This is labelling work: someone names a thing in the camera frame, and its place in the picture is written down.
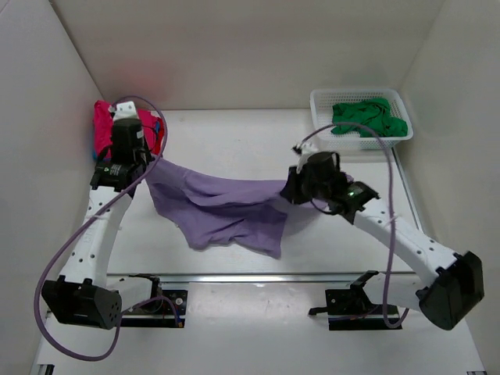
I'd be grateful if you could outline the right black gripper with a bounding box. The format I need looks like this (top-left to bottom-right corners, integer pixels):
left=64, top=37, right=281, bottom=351
left=280, top=164, right=329, bottom=206

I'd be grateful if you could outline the purple t shirt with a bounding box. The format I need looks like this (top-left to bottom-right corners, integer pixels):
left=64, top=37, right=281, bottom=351
left=146, top=159, right=323, bottom=259

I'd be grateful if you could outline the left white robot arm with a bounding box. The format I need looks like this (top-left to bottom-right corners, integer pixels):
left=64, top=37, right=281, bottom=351
left=41, top=118, right=153, bottom=330

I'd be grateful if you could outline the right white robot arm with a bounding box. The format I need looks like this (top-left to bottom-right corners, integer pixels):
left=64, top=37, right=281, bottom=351
left=280, top=144, right=484, bottom=330

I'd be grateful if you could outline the folded pink t shirt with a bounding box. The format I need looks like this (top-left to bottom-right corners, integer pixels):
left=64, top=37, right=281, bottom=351
left=93, top=100, right=164, bottom=159

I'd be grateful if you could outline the folded red t shirt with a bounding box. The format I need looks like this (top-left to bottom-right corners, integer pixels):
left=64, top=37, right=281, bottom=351
left=150, top=116, right=168, bottom=155

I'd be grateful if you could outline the folded blue t shirt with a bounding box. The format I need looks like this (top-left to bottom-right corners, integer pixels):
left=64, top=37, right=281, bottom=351
left=93, top=117, right=164, bottom=161

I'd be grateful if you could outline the white plastic basket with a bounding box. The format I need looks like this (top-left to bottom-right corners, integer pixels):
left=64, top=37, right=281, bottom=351
left=309, top=88, right=413, bottom=151

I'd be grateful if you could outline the green t shirt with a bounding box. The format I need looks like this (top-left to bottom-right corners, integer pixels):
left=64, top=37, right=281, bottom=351
left=331, top=98, right=408, bottom=138

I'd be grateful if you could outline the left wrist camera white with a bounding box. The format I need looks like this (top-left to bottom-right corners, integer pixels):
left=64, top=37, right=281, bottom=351
left=109, top=101, right=139, bottom=122

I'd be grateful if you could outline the aluminium rail front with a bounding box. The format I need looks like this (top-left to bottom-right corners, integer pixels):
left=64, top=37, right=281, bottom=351
left=105, top=271, right=419, bottom=284

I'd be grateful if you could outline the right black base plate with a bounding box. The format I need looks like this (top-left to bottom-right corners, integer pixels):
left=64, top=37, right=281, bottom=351
left=308, top=289, right=390, bottom=331

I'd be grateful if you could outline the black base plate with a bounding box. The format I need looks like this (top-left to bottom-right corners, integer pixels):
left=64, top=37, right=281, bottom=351
left=308, top=289, right=390, bottom=331
left=121, top=289, right=188, bottom=329

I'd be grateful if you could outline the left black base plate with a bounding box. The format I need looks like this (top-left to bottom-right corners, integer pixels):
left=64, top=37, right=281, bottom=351
left=121, top=289, right=188, bottom=329

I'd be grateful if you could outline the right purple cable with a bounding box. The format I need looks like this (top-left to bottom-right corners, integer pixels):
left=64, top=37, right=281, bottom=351
left=290, top=121, right=411, bottom=328

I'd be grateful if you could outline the purple cable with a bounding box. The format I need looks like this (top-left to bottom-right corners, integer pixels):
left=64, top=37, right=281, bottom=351
left=290, top=121, right=411, bottom=328
left=34, top=95, right=183, bottom=362

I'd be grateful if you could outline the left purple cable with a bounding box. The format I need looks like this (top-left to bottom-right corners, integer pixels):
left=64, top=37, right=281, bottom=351
left=34, top=95, right=183, bottom=362

